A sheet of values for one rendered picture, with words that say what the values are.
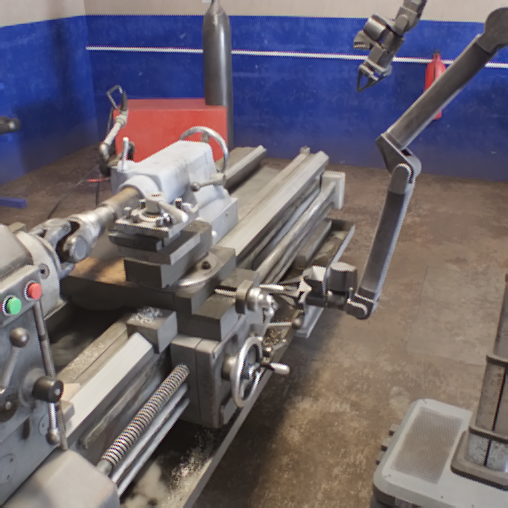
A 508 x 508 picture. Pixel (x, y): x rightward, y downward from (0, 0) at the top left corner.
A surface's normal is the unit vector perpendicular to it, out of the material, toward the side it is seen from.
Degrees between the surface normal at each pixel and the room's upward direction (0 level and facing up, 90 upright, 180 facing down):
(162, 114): 90
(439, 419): 0
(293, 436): 0
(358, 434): 0
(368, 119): 90
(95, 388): 36
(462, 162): 90
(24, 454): 90
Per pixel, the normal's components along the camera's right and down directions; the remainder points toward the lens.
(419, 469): -0.01, -0.90
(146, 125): -0.02, 0.43
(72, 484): 0.49, -0.69
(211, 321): -0.36, 0.40
